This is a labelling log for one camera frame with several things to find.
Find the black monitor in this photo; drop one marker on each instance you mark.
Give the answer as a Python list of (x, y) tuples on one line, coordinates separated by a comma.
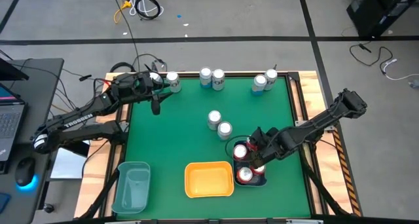
[(10, 72)]

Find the dark grey desk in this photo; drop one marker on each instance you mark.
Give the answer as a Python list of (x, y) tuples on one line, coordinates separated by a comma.
[(39, 96)]

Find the yellow plastic bin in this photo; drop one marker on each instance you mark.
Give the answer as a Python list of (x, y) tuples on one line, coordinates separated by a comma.
[(209, 181)]

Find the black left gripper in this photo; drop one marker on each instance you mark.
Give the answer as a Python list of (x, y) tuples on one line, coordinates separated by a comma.
[(156, 108)]

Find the small grey-blue object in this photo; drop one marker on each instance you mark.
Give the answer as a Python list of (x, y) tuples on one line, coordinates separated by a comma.
[(415, 84)]

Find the dark blue plastic bin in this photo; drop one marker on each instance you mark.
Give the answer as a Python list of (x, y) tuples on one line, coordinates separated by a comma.
[(261, 181)]

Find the white Spindrift sparkling water can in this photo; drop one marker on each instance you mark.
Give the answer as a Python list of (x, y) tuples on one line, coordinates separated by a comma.
[(225, 130), (205, 76), (259, 84), (156, 76)]

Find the black computer mouse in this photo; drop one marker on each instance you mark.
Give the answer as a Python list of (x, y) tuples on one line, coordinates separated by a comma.
[(24, 171)]

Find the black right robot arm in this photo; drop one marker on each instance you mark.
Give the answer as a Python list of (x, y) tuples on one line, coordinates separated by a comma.
[(324, 119)]

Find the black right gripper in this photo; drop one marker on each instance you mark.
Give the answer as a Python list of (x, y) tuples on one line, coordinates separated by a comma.
[(262, 148)]

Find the light teal plastic bin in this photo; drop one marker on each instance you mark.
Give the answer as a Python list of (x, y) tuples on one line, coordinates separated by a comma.
[(131, 197)]

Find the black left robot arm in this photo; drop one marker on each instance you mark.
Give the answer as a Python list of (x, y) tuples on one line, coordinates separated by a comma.
[(78, 120)]

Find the black caster wheel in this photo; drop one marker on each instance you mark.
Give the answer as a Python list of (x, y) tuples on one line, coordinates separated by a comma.
[(49, 208)]

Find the black yellow hazard tape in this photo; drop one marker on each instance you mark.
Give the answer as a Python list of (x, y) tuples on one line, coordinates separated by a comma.
[(348, 178)]

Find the small black connector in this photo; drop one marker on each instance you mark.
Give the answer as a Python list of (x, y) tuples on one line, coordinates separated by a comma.
[(85, 77)]

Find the blue flat object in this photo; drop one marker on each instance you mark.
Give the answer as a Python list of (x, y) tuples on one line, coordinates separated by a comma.
[(3, 202)]

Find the black equipment case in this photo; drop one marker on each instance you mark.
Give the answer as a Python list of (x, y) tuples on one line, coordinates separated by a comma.
[(376, 14)]

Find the grey laptop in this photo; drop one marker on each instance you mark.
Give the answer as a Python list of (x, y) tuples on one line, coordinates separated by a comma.
[(10, 125)]

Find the silver Diet Coke can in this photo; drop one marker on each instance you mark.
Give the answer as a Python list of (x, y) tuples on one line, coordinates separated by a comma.
[(214, 119), (218, 78), (271, 78), (173, 81)]

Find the green table mat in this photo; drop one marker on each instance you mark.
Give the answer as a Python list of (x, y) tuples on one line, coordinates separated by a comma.
[(157, 142)]

